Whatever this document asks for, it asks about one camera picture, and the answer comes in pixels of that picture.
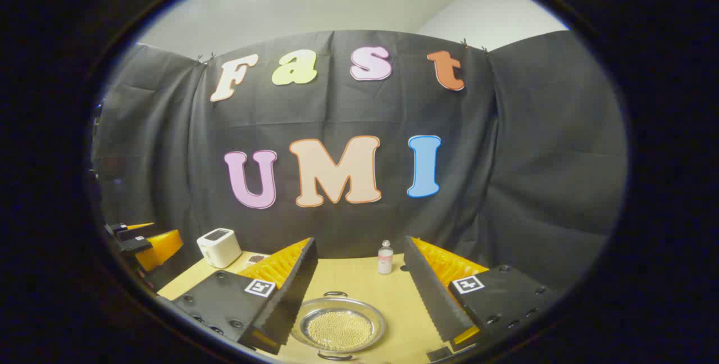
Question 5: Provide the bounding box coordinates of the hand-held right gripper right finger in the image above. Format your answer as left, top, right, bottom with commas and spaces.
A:
403, 235, 562, 349

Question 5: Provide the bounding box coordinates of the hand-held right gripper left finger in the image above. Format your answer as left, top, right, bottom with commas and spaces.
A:
171, 236, 319, 354

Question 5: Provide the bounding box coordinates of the steel pot with beans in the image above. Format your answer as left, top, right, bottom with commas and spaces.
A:
298, 290, 387, 361

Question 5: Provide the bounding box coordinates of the clear bottle with pink label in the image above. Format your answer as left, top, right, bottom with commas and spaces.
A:
377, 240, 394, 275

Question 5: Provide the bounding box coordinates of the white toaster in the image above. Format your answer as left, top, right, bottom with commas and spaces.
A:
197, 228, 243, 269

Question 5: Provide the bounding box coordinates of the black backdrop cloth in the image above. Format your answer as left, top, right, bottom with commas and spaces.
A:
93, 30, 629, 297

